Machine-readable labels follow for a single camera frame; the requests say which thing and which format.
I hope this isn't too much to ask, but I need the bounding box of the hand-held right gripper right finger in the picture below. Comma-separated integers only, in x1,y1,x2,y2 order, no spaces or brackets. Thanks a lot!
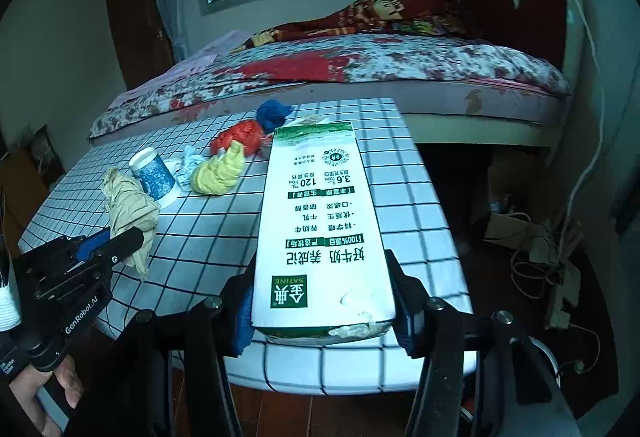
385,249,581,437

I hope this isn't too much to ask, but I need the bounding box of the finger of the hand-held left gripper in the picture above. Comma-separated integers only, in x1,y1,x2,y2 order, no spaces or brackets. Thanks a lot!
75,227,147,280
20,228,115,268

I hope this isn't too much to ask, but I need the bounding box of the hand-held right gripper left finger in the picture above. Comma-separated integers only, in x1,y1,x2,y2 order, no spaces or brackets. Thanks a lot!
107,266,261,437

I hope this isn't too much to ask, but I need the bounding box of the beige plastic bag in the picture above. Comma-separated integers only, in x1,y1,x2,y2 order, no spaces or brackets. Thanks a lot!
101,168,161,282

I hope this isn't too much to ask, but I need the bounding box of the blue patterned paper cup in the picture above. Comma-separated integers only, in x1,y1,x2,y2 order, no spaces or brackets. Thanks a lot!
128,147,181,209

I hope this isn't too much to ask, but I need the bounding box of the green and white milk carton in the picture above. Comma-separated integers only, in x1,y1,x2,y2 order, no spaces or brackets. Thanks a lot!
250,122,397,345

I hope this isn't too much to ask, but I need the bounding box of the person's left hand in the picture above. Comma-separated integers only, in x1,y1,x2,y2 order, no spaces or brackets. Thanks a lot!
9,354,84,437

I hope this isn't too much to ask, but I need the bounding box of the dark wooden furniture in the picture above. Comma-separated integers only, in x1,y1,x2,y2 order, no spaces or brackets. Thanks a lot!
0,124,67,243

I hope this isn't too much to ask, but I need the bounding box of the checked white tablecloth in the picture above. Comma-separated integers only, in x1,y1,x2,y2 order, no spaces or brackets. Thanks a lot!
19,98,473,393

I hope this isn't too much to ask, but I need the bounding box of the cardboard box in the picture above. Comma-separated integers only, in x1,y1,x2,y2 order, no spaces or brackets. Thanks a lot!
486,211,538,245

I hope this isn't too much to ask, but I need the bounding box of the white power strip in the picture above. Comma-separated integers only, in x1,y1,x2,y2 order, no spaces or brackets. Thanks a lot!
544,261,582,332

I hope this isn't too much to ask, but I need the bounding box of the red crumpled plastic bag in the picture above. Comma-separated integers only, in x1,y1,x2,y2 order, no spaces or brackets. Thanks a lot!
210,119,266,159

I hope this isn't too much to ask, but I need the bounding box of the blue crumpled cloth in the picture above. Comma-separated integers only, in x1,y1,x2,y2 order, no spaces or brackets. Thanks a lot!
256,99,293,134

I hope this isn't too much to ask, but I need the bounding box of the pink cloth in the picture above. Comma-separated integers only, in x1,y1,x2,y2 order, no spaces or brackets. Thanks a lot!
109,29,257,110

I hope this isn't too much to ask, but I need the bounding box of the brown wooden door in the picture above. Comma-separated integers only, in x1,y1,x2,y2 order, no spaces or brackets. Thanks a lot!
101,0,174,92

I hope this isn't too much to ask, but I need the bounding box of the bed with floral sheet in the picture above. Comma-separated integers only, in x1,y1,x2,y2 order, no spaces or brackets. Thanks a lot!
89,0,576,154

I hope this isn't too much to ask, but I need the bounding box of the red patterned quilt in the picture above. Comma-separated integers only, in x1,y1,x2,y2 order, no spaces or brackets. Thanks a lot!
230,0,476,54

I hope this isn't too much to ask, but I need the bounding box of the red and white headboard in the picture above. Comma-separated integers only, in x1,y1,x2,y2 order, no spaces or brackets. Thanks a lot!
441,0,597,85

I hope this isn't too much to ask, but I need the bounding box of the white cable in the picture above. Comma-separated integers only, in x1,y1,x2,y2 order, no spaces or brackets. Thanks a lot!
567,0,607,230

